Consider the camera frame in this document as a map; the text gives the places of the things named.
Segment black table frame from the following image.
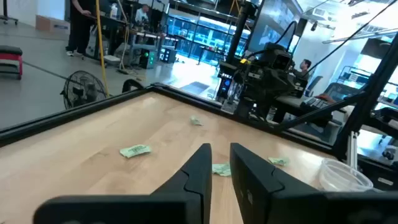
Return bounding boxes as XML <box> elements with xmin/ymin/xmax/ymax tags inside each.
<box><xmin>0</xmin><ymin>30</ymin><xmax>398</xmax><ymax>175</ymax></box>

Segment red black stool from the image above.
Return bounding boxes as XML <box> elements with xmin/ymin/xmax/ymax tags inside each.
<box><xmin>0</xmin><ymin>45</ymin><xmax>24</xmax><ymax>80</ymax></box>

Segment cardboard box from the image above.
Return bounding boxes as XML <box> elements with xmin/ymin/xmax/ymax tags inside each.
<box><xmin>35</xmin><ymin>14</ymin><xmax>71</xmax><ymax>35</ymax></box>

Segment black wheeled stand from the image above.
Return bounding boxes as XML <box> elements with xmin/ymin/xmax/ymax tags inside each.
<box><xmin>0</xmin><ymin>0</ymin><xmax>19</xmax><ymax>26</ymax></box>

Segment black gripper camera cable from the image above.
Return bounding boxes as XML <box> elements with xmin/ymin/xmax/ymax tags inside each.
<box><xmin>248</xmin><ymin>20</ymin><xmax>299</xmax><ymax>60</ymax></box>

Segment black frame corner loop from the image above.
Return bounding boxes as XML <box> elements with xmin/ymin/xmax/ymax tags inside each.
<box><xmin>121</xmin><ymin>78</ymin><xmax>144</xmax><ymax>93</ymax></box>

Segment clear plastic bowl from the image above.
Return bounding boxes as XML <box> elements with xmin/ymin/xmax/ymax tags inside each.
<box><xmin>318</xmin><ymin>157</ymin><xmax>374</xmax><ymax>192</ymax></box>

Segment black computer tower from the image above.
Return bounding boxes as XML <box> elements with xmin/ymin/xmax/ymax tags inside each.
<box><xmin>139</xmin><ymin>49</ymin><xmax>157</xmax><ymax>70</ymax></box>

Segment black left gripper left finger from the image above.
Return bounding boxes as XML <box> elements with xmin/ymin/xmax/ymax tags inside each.
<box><xmin>33</xmin><ymin>142</ymin><xmax>213</xmax><ymax>224</ymax></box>

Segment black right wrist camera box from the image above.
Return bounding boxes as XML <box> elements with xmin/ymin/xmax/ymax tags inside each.
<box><xmin>264</xmin><ymin>42</ymin><xmax>294</xmax><ymax>72</ymax></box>

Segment person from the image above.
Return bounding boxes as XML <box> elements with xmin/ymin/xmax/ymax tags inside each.
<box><xmin>65</xmin><ymin>0</ymin><xmax>97</xmax><ymax>57</ymax></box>
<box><xmin>134</xmin><ymin>4</ymin><xmax>150</xmax><ymax>26</ymax></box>
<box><xmin>290</xmin><ymin>58</ymin><xmax>313</xmax><ymax>81</ymax></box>

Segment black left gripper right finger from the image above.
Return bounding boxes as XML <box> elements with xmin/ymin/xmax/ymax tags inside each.
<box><xmin>229</xmin><ymin>142</ymin><xmax>398</xmax><ymax>224</ymax></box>

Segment black floor fan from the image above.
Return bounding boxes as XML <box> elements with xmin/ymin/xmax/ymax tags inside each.
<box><xmin>60</xmin><ymin>70</ymin><xmax>108</xmax><ymax>110</ymax></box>

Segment large dark monitor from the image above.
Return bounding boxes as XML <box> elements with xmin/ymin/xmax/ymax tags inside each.
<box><xmin>247</xmin><ymin>0</ymin><xmax>304</xmax><ymax>55</ymax></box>

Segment yellow hanging cable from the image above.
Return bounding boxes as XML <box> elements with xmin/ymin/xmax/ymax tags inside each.
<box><xmin>95</xmin><ymin>0</ymin><xmax>110</xmax><ymax>97</ymax></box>

